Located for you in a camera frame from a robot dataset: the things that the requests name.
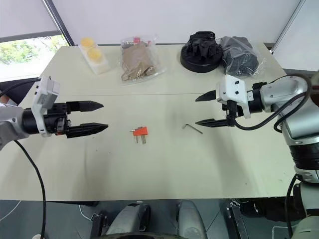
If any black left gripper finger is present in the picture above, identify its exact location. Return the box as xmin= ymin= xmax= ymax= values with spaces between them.
xmin=66 ymin=100 xmax=104 ymax=114
xmin=66 ymin=122 xmax=109 ymax=139

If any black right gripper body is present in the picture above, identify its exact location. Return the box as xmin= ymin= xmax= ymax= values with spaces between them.
xmin=221 ymin=99 xmax=244 ymax=127

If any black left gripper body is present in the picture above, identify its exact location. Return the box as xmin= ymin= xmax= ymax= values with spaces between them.
xmin=43 ymin=102 xmax=73 ymax=136

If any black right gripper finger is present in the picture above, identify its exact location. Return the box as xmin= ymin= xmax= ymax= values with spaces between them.
xmin=194 ymin=118 xmax=229 ymax=128
xmin=194 ymin=90 xmax=218 ymax=103

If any small metal hex key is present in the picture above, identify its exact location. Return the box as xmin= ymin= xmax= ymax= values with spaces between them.
xmin=183 ymin=123 xmax=203 ymax=135

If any red plastic block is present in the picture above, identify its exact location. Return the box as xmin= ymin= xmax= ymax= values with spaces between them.
xmin=132 ymin=126 xmax=149 ymax=137

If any plastic pack with yellow items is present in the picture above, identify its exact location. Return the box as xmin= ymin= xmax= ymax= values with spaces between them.
xmin=79 ymin=39 xmax=112 ymax=75

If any black cloth on round base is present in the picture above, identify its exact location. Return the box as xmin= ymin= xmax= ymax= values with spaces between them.
xmin=179 ymin=30 xmax=224 ymax=74

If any grey cloth in clear bag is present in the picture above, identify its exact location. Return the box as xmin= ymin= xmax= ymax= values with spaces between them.
xmin=219 ymin=35 xmax=268 ymax=80

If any yellow round cup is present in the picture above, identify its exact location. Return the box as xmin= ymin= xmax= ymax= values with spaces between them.
xmin=87 ymin=47 xmax=104 ymax=63

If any clear bag with brown items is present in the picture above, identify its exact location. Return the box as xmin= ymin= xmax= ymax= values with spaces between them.
xmin=119 ymin=33 xmax=167 ymax=87

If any grey rounded robot leg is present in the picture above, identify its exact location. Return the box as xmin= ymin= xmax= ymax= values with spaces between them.
xmin=105 ymin=201 xmax=151 ymax=237
xmin=176 ymin=200 xmax=208 ymax=239

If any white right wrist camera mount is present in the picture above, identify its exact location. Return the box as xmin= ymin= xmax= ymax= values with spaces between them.
xmin=215 ymin=74 xmax=251 ymax=119

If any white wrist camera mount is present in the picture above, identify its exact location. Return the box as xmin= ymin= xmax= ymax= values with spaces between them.
xmin=31 ymin=75 xmax=61 ymax=138
xmin=215 ymin=74 xmax=251 ymax=119

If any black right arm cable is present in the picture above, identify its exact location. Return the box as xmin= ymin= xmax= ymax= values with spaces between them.
xmin=233 ymin=74 xmax=315 ymax=131

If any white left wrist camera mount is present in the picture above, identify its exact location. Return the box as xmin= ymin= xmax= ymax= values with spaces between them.
xmin=31 ymin=75 xmax=61 ymax=138

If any black cable behind left arm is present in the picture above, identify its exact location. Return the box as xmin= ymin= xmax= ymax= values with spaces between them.
xmin=0 ymin=78 xmax=42 ymax=98

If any white thin floor cable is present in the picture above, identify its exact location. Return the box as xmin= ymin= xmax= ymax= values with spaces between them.
xmin=79 ymin=204 xmax=92 ymax=221

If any dark window frame bar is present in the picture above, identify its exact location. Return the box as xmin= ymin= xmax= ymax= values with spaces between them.
xmin=0 ymin=0 xmax=76 ymax=47

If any black cable at robot torso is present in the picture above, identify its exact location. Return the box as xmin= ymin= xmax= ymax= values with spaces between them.
xmin=286 ymin=173 xmax=300 ymax=239

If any grey wall frame bar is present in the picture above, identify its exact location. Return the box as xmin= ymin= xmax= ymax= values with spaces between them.
xmin=271 ymin=0 xmax=310 ymax=54

